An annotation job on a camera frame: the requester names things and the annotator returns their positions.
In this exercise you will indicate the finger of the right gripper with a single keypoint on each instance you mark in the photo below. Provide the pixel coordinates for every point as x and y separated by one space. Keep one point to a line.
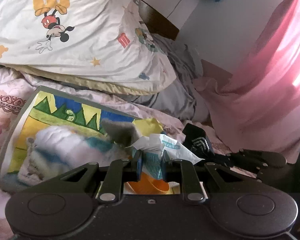
255 159

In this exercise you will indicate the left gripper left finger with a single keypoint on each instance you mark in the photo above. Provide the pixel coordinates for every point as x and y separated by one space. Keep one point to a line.
114 176

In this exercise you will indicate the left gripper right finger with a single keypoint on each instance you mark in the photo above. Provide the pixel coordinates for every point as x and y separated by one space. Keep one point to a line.
183 172

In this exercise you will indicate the orange soft cloth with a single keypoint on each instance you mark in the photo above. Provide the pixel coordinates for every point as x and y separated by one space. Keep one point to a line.
147 185

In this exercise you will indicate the white blue tissue packet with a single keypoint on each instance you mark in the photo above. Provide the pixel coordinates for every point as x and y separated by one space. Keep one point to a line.
153 148

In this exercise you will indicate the white towel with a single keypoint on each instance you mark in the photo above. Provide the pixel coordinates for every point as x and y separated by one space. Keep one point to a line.
59 149

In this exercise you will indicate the pink curtain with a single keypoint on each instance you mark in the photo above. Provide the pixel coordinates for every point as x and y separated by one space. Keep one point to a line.
259 108

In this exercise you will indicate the grey blanket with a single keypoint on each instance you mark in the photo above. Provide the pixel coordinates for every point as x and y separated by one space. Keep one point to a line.
180 99

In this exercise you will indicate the dinosaur print storage box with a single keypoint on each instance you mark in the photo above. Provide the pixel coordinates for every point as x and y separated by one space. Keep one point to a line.
49 107

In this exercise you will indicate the pink floral bed quilt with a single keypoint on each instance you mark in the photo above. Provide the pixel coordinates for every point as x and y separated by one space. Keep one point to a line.
16 88

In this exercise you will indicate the Mickey Mouse print pillow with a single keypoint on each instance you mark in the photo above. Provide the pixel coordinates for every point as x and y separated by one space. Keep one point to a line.
98 44

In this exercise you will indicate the dark wooden headboard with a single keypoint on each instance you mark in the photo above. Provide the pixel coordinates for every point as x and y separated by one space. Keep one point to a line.
156 22

